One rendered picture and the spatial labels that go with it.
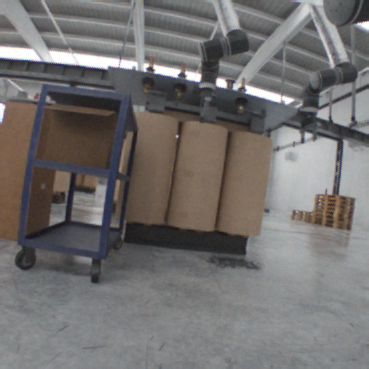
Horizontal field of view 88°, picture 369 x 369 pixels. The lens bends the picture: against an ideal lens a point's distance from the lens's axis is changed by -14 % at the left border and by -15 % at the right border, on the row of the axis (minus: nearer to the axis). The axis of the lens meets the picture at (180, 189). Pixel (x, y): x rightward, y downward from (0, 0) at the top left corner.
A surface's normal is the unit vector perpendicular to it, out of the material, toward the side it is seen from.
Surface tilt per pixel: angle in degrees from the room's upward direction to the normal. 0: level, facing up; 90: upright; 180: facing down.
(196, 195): 90
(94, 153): 90
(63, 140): 90
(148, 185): 90
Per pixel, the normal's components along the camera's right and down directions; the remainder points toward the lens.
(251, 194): 0.14, 0.01
